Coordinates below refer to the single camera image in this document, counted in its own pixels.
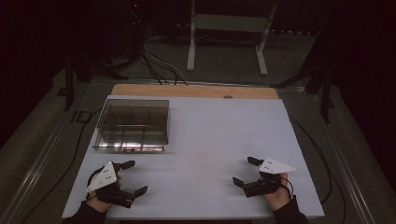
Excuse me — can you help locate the clear plastic compartment box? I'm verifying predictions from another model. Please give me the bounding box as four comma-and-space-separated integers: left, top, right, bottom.
92, 98, 171, 154

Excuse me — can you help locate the bundle of floor cables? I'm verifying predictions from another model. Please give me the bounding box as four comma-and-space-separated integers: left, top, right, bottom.
136, 36, 191, 87

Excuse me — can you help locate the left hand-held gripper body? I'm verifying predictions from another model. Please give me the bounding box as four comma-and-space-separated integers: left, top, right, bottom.
86, 161, 137, 209

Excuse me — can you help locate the white metal stand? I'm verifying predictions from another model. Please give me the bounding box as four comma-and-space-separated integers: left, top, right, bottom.
186, 0, 278, 77

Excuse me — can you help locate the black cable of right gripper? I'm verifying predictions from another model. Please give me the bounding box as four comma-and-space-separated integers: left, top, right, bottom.
278, 175, 295, 200

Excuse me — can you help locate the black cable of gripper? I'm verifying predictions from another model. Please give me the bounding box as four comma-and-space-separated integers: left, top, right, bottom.
278, 175, 295, 200
85, 165, 106, 202

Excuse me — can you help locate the wooden board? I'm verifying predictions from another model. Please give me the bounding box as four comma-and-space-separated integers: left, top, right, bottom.
110, 83, 280, 100

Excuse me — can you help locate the black floor cable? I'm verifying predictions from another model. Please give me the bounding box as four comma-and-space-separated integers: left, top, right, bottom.
288, 114, 347, 224
19, 106, 104, 224

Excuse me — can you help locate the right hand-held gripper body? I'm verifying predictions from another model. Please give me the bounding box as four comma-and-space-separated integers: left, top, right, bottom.
242, 157, 297, 199

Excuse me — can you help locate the person's left hand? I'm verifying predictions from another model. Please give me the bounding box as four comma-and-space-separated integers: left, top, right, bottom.
85, 182, 123, 215

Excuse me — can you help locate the aluminium floor rail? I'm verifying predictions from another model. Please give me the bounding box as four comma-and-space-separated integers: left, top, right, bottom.
306, 90, 377, 224
0, 81, 94, 224

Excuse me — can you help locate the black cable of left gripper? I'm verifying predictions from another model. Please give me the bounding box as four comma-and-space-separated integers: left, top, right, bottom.
85, 165, 106, 202

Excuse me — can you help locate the person's right hand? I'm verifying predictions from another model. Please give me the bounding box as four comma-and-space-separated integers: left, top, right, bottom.
263, 173, 292, 213

